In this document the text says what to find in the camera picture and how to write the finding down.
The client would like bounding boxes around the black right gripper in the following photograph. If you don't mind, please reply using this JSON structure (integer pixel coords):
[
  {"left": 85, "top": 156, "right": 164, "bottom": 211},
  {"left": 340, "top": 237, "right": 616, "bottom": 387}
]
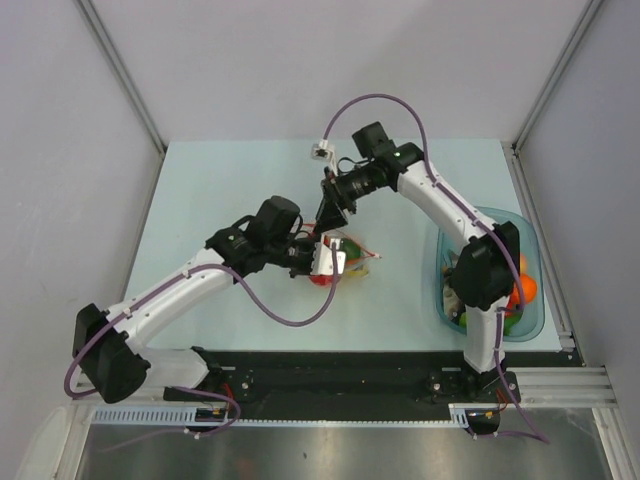
[{"left": 315, "top": 161, "right": 387, "bottom": 234}]

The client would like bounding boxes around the green toy lime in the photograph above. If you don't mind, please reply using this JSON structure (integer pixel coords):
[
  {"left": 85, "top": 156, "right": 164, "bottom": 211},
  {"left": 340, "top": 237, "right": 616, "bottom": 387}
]
[{"left": 341, "top": 238, "right": 363, "bottom": 261}]

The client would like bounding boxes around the clear orange-zipper zip bag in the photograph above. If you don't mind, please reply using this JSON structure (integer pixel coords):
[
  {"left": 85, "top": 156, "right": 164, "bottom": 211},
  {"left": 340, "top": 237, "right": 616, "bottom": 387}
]
[{"left": 302, "top": 223, "right": 382, "bottom": 287}]

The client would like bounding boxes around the red toy apple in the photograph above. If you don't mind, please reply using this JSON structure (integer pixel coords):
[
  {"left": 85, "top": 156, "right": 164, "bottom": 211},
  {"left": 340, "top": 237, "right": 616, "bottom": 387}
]
[{"left": 309, "top": 275, "right": 333, "bottom": 287}]

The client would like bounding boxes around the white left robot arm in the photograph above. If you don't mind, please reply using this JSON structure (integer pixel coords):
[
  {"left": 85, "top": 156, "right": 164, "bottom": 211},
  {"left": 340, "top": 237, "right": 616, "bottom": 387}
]
[{"left": 70, "top": 196, "right": 335, "bottom": 404}]

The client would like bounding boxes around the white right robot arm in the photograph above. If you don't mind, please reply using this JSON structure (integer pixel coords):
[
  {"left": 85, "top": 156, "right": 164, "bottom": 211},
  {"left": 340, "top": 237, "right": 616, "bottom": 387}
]
[{"left": 311, "top": 122, "right": 520, "bottom": 401}]

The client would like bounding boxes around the blue plastic food tub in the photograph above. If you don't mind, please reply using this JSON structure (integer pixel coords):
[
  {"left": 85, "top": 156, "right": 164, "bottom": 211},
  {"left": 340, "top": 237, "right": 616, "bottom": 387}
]
[{"left": 434, "top": 207, "right": 545, "bottom": 342}]

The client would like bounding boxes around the black base bar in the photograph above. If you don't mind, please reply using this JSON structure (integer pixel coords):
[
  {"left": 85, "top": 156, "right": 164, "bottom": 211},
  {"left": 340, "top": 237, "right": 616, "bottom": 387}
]
[{"left": 162, "top": 347, "right": 584, "bottom": 421}]

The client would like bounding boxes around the grey toy fish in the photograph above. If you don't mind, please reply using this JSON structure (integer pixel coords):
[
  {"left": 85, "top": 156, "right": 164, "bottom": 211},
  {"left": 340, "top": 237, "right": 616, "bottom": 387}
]
[{"left": 441, "top": 250, "right": 466, "bottom": 325}]

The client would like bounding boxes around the green toy pepper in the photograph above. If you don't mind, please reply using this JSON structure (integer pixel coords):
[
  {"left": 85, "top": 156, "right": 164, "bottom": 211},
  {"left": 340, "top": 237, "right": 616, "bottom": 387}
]
[{"left": 458, "top": 312, "right": 522, "bottom": 336}]

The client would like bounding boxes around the orange toy orange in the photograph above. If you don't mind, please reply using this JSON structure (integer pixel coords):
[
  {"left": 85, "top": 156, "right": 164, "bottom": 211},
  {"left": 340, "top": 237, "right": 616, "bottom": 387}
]
[{"left": 507, "top": 254, "right": 538, "bottom": 310}]

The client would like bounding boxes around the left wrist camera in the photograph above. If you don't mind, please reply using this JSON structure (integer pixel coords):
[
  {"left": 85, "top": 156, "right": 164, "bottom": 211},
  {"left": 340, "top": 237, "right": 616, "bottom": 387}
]
[{"left": 310, "top": 235, "right": 346, "bottom": 276}]

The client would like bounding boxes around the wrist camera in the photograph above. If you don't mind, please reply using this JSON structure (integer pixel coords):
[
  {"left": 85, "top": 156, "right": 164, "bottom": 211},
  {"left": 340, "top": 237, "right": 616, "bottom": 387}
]
[
  {"left": 311, "top": 139, "right": 337, "bottom": 174},
  {"left": 310, "top": 235, "right": 346, "bottom": 276}
]

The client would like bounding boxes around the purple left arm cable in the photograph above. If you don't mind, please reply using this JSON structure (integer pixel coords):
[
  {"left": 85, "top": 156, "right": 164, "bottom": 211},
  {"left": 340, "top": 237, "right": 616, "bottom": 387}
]
[{"left": 63, "top": 249, "right": 341, "bottom": 454}]

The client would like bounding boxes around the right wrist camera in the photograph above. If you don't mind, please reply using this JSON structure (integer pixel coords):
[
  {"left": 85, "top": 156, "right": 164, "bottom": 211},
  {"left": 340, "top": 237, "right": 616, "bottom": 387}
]
[{"left": 311, "top": 139, "right": 337, "bottom": 174}]

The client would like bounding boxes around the white cable duct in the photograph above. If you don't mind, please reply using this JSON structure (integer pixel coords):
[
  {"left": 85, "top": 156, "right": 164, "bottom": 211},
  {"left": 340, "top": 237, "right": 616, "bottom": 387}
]
[{"left": 92, "top": 403, "right": 501, "bottom": 427}]

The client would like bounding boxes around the aluminium rail frame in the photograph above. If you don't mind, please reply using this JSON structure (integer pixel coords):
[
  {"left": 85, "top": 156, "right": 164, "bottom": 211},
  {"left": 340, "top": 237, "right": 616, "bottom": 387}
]
[{"left": 69, "top": 364, "right": 619, "bottom": 407}]

